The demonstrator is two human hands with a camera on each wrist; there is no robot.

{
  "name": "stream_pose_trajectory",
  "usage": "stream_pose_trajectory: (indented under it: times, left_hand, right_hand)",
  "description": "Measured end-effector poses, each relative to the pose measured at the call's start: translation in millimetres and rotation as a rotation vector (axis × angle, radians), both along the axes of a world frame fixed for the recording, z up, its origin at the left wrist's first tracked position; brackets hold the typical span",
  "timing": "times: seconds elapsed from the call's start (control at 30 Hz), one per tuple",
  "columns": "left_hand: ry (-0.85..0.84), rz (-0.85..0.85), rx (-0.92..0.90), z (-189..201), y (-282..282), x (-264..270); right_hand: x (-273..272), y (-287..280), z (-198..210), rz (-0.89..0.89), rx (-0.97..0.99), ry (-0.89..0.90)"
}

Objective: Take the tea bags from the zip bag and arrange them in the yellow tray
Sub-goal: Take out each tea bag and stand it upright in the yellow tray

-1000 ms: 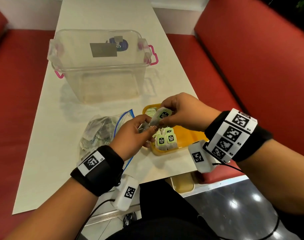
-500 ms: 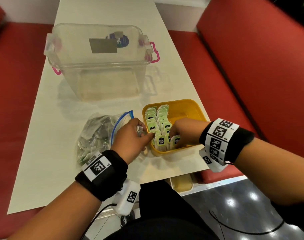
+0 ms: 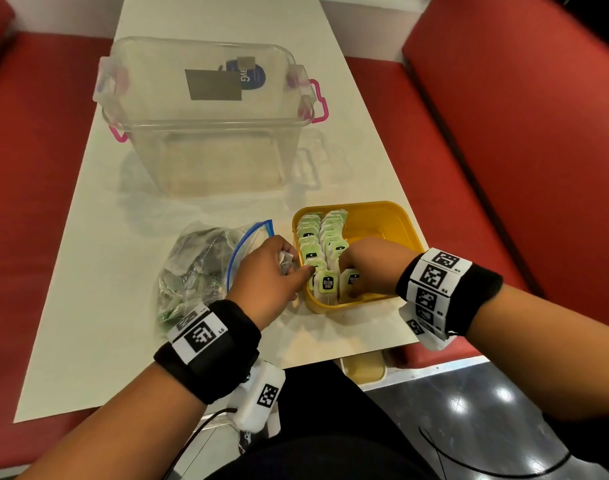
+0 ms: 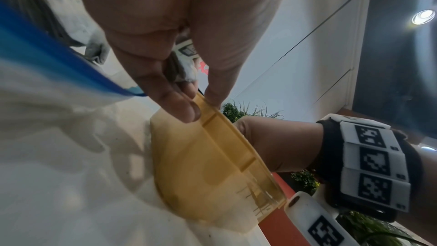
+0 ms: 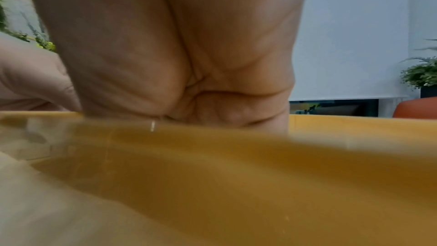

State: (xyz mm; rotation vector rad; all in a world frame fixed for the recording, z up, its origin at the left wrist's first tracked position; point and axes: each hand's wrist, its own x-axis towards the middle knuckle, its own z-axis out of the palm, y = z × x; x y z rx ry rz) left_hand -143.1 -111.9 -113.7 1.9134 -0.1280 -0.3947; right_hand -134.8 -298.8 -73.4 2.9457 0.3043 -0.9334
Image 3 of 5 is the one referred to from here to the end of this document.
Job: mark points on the person's left hand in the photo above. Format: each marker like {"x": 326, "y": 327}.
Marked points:
{"x": 264, "y": 284}

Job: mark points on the tea bag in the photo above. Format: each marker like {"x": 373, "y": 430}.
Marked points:
{"x": 351, "y": 280}

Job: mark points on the person's right hand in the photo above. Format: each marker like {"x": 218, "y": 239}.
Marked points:
{"x": 379, "y": 267}

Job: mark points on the black left wristband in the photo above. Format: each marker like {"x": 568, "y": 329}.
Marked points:
{"x": 219, "y": 374}

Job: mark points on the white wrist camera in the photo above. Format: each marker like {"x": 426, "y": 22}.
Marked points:
{"x": 249, "y": 417}
{"x": 434, "y": 342}

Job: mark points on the rows of green-tagged tea bags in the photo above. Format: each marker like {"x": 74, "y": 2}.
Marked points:
{"x": 328, "y": 283}

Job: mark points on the red bench seat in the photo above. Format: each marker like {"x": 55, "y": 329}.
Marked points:
{"x": 34, "y": 219}
{"x": 524, "y": 119}

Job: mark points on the black wristband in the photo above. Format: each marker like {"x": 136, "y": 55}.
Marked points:
{"x": 479, "y": 289}
{"x": 219, "y": 374}

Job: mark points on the person's right forearm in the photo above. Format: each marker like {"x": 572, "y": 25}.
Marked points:
{"x": 554, "y": 354}

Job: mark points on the clear zip bag blue seal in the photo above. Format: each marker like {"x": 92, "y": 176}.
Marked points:
{"x": 184, "y": 239}

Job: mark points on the black right wristband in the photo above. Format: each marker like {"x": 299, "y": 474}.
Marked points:
{"x": 479, "y": 289}

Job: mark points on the person's left forearm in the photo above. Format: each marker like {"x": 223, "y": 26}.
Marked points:
{"x": 119, "y": 429}

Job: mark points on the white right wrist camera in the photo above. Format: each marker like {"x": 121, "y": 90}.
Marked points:
{"x": 434, "y": 342}

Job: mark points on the yellow lid under table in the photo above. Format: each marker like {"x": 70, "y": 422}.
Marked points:
{"x": 364, "y": 368}

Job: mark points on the yellow tray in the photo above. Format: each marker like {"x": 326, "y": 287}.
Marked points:
{"x": 384, "y": 219}

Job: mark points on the person's black sleeve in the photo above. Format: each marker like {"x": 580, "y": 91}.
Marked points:
{"x": 594, "y": 439}

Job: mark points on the person's black trousers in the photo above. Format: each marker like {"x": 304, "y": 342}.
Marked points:
{"x": 324, "y": 429}

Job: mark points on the black and white shoe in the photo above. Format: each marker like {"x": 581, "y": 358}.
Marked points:
{"x": 244, "y": 438}

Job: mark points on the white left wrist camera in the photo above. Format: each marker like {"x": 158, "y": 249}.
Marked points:
{"x": 249, "y": 417}

